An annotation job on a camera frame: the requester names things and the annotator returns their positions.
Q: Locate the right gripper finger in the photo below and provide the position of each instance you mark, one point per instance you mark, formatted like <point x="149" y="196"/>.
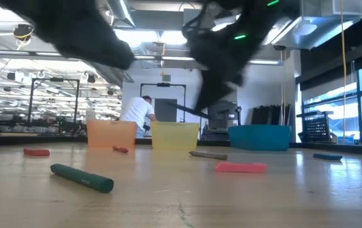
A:
<point x="214" y="92"/>

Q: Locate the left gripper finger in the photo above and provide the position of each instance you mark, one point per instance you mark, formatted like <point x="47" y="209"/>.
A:
<point x="120" y="54"/>

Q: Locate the grey pen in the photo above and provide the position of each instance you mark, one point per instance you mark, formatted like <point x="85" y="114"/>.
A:
<point x="208" y="155"/>

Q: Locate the pink eraser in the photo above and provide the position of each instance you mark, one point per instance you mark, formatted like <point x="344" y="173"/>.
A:
<point x="241" y="167"/>

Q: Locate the red crayon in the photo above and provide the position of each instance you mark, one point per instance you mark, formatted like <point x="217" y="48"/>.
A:
<point x="120" y="149"/>

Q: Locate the red eraser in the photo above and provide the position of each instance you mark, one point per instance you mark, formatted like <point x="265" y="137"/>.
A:
<point x="36" y="152"/>

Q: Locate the green crayon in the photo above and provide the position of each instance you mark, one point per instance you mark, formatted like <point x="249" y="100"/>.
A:
<point x="82" y="178"/>

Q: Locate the black cabinet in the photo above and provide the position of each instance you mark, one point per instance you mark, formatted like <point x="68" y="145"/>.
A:
<point x="223" y="126"/>

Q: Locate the ceiling light strip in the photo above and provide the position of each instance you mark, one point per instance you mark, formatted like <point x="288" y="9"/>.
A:
<point x="168" y="58"/>

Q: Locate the grey door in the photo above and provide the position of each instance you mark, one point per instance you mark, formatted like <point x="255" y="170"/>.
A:
<point x="166" y="114"/>

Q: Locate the yellow translucent bin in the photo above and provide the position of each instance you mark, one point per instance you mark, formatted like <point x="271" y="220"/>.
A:
<point x="175" y="136"/>

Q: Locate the person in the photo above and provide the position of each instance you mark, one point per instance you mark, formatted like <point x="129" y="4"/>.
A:
<point x="136" y="111"/>

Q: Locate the black leaning panels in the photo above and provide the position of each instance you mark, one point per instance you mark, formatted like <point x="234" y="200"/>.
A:
<point x="269" y="114"/>

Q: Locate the teal plastic bin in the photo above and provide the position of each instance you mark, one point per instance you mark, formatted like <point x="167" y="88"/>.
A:
<point x="259" y="138"/>

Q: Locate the orange translucent bin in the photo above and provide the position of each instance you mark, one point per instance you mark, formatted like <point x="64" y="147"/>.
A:
<point x="111" y="134"/>

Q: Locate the black perforated crate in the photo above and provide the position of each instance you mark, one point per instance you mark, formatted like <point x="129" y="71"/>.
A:
<point x="316" y="129"/>

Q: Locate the black rig frame with camera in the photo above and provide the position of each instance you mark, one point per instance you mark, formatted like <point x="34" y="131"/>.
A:
<point x="163" y="84"/>

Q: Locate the black aluminium table frame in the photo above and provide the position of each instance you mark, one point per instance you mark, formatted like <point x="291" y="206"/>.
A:
<point x="41" y="139"/>

